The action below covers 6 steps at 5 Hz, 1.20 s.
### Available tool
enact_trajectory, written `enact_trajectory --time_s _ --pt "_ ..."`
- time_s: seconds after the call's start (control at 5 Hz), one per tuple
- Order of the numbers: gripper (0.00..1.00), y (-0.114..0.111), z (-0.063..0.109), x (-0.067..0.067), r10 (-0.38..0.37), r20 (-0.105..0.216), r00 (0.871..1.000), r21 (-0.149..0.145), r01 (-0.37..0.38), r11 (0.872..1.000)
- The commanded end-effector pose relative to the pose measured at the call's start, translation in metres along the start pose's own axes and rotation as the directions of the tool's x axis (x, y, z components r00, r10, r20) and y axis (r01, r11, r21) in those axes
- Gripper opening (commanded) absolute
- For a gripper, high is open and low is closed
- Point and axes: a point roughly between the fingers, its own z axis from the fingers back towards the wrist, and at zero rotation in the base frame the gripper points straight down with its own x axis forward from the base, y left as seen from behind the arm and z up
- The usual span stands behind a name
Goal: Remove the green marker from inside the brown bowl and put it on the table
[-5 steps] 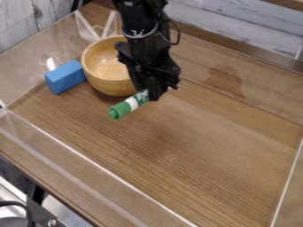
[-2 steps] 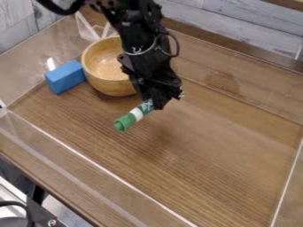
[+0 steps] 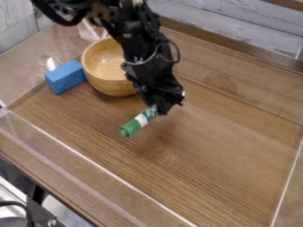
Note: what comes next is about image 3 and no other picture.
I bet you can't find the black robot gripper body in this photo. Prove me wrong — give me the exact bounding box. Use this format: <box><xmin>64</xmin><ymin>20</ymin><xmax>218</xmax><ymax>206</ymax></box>
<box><xmin>121</xmin><ymin>50</ymin><xmax>183</xmax><ymax>90</ymax></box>

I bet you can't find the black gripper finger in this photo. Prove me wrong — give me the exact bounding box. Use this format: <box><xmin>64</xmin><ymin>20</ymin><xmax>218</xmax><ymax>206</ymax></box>
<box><xmin>151</xmin><ymin>88</ymin><xmax>185</xmax><ymax>115</ymax></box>
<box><xmin>134</xmin><ymin>82</ymin><xmax>155</xmax><ymax>106</ymax></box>

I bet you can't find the green white dry-erase marker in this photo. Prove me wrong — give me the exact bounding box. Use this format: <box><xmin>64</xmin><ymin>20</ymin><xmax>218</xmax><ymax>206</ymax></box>
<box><xmin>121</xmin><ymin>104</ymin><xmax>161</xmax><ymax>138</ymax></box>

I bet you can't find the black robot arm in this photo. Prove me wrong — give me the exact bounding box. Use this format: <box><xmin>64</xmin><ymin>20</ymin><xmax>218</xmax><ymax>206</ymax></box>
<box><xmin>30</xmin><ymin>0</ymin><xmax>185</xmax><ymax>115</ymax></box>

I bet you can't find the brown wooden bowl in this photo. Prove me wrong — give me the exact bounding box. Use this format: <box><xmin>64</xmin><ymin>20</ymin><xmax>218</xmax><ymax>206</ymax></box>
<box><xmin>81</xmin><ymin>38</ymin><xmax>137</xmax><ymax>97</ymax></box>

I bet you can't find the blue rectangular block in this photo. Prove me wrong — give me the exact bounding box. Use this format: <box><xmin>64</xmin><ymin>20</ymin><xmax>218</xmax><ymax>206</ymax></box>
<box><xmin>44</xmin><ymin>60</ymin><xmax>87</xmax><ymax>95</ymax></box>

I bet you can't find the black table leg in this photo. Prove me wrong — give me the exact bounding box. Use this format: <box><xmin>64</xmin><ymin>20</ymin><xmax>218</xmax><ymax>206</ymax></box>
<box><xmin>31</xmin><ymin>184</ymin><xmax>47</xmax><ymax>205</ymax></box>

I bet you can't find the clear acrylic corner bracket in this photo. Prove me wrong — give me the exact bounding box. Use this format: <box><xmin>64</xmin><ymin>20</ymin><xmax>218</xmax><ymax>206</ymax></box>
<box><xmin>79</xmin><ymin>19</ymin><xmax>110</xmax><ymax>42</ymax></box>

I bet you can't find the clear acrylic tray wall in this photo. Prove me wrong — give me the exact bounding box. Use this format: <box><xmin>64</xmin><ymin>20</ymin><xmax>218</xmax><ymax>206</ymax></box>
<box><xmin>0</xmin><ymin>107</ymin><xmax>198</xmax><ymax>227</ymax></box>

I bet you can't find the black cable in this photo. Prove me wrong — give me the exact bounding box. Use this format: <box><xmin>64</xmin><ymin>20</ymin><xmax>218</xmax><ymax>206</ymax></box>
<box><xmin>0</xmin><ymin>200</ymin><xmax>39</xmax><ymax>227</ymax></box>

